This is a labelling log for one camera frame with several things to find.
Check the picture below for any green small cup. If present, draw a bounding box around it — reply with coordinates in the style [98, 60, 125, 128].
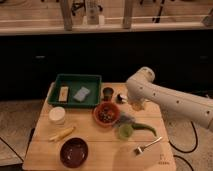
[118, 124, 133, 140]

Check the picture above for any tan wooden block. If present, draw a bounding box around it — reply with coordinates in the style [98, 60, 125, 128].
[59, 86, 69, 102]

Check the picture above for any dark paper cup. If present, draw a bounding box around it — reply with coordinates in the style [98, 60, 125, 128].
[103, 87, 114, 101]

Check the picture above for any dark maroon bowl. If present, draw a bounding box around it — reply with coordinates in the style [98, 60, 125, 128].
[60, 137, 88, 168]

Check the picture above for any green plastic tray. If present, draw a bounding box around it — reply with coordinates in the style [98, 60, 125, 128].
[48, 74, 102, 108]

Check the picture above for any black power cable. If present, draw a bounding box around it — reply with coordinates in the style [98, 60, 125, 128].
[168, 120, 200, 154]

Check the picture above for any grey cloth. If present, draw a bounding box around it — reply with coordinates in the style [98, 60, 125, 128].
[113, 113, 135, 127]

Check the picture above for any orange bowl with grapes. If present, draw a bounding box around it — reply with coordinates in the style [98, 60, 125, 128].
[92, 101, 120, 127]

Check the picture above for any yellow corn cob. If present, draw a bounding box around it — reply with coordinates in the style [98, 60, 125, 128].
[48, 126, 75, 142]

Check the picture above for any blue sponge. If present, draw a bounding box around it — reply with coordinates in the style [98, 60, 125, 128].
[74, 87, 90, 102]

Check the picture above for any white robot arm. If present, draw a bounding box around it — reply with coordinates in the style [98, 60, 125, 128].
[126, 67, 213, 132]

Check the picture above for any silver fork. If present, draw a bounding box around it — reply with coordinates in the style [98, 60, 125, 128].
[133, 137, 162, 155]

